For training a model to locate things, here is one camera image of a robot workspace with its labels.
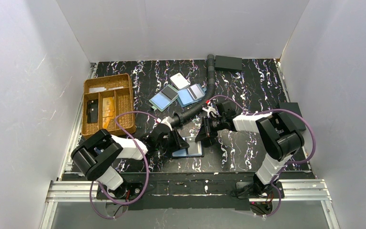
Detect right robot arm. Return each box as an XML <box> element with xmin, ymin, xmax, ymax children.
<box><xmin>195</xmin><ymin>101</ymin><xmax>305</xmax><ymax>188</ymax></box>

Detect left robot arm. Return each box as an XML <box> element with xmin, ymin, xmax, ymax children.
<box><xmin>71</xmin><ymin>123</ymin><xmax>204</xmax><ymax>191</ymax></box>

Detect blue card holder open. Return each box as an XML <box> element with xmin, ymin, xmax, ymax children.
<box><xmin>177</xmin><ymin>84</ymin><xmax>206</xmax><ymax>107</ymax></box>

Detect green card holder open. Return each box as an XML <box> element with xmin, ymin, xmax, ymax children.
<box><xmin>149</xmin><ymin>85</ymin><xmax>178</xmax><ymax>112</ymax></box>

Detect white card case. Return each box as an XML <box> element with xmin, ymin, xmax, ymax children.
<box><xmin>170</xmin><ymin>73</ymin><xmax>190</xmax><ymax>90</ymax></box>

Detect gold cards in tray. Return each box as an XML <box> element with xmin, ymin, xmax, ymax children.
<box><xmin>102</xmin><ymin>97</ymin><xmax>115</xmax><ymax>129</ymax></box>

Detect black card in tray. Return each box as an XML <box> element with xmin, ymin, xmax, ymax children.
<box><xmin>86</xmin><ymin>99</ymin><xmax>99</xmax><ymax>124</ymax></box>

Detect white card in tray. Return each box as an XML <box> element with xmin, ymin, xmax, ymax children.
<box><xmin>88</xmin><ymin>86</ymin><xmax>124</xmax><ymax>94</ymax></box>

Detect black box at back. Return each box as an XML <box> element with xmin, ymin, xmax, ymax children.
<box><xmin>214</xmin><ymin>55</ymin><xmax>243</xmax><ymax>72</ymax></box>

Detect black box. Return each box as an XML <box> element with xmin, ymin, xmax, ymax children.
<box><xmin>214</xmin><ymin>55</ymin><xmax>243</xmax><ymax>72</ymax></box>
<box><xmin>277</xmin><ymin>102</ymin><xmax>307</xmax><ymax>132</ymax></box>

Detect woven wicker tray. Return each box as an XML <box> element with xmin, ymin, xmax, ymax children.
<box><xmin>81</xmin><ymin>73</ymin><xmax>136</xmax><ymax>139</ymax></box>

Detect black box at right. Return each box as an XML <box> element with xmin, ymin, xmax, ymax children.
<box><xmin>277</xmin><ymin>102</ymin><xmax>307</xmax><ymax>132</ymax></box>

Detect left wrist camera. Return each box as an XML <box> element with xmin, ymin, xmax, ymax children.
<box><xmin>156</xmin><ymin>116</ymin><xmax>173</xmax><ymax>130</ymax></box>

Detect black corrugated hose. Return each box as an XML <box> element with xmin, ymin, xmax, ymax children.
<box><xmin>170</xmin><ymin>54</ymin><xmax>217</xmax><ymax>127</ymax></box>

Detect aluminium frame rail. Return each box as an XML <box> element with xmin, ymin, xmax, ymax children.
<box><xmin>40</xmin><ymin>179</ymin><xmax>339</xmax><ymax>229</ymax></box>

